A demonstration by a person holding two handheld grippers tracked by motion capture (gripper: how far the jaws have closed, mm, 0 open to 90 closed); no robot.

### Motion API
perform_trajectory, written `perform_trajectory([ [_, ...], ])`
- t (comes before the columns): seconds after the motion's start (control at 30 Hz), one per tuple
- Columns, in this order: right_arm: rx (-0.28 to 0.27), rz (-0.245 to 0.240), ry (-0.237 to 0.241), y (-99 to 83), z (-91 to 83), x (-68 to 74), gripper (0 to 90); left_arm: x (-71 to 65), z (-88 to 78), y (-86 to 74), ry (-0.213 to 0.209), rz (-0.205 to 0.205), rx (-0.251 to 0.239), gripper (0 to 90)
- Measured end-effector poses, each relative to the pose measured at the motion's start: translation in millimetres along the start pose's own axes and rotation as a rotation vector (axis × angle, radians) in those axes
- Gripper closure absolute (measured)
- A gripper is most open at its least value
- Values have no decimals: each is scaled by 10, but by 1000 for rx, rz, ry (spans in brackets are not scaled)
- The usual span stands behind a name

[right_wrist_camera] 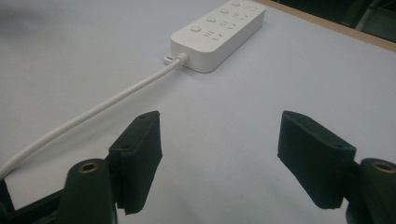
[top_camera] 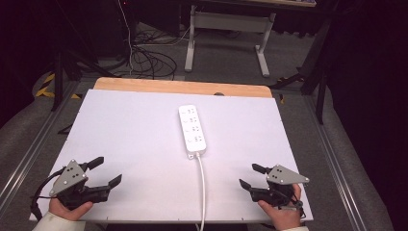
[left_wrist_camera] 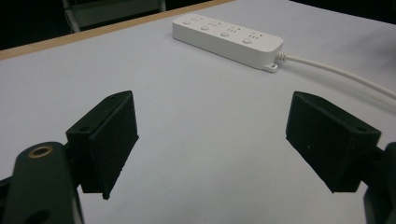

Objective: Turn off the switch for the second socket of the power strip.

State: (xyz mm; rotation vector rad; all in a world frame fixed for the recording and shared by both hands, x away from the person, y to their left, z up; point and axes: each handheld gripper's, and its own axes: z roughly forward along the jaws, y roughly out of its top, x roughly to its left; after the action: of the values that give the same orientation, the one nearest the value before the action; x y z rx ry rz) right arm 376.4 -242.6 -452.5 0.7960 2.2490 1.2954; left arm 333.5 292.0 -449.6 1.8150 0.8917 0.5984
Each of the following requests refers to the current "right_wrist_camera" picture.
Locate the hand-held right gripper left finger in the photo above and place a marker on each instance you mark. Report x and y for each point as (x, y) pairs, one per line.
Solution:
(137, 161)

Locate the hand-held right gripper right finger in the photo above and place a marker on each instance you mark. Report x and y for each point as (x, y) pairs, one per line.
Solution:
(314, 161)

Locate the white power strip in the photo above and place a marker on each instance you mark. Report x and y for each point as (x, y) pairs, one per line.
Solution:
(218, 35)

